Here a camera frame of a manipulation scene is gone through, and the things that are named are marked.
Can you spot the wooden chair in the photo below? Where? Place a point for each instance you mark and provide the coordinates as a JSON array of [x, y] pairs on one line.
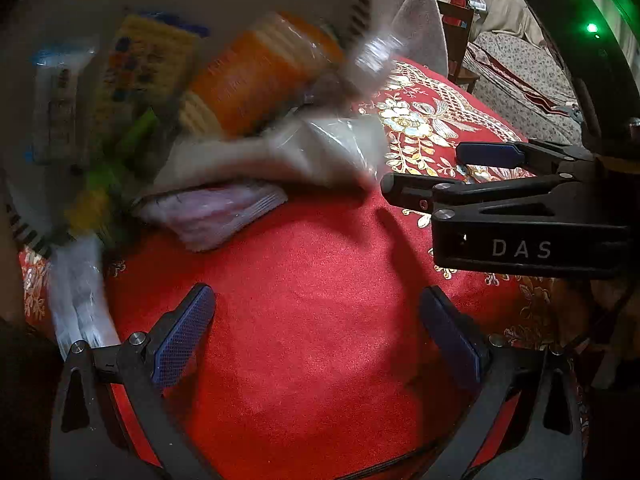
[[456, 23]]

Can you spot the blue white cracker packet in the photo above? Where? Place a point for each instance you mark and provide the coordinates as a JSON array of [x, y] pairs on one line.
[[54, 119]]

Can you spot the patterned sofa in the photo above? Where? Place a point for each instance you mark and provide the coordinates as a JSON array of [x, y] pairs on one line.
[[523, 85]]

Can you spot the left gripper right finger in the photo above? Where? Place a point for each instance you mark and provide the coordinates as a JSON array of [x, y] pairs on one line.
[[524, 421]]

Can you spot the orange cracker packet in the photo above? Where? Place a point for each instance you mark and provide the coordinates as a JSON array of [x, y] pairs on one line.
[[254, 78]]

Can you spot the green yellow cracker packet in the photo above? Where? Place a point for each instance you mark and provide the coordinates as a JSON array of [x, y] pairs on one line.
[[131, 118]]

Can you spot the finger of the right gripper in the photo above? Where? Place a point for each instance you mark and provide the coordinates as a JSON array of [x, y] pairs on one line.
[[537, 157], [421, 193]]

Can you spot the pink snack packet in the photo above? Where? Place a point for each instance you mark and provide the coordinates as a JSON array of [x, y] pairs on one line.
[[205, 218]]

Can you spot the grey cushioned chair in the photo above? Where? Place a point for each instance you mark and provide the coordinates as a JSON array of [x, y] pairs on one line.
[[418, 25]]

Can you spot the red embroidered tablecloth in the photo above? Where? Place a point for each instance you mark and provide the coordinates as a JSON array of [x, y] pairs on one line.
[[317, 365]]

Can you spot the striped snack box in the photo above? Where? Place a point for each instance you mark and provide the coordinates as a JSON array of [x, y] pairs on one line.
[[37, 194]]

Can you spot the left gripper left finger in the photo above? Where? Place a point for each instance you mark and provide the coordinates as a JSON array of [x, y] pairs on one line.
[[89, 439]]

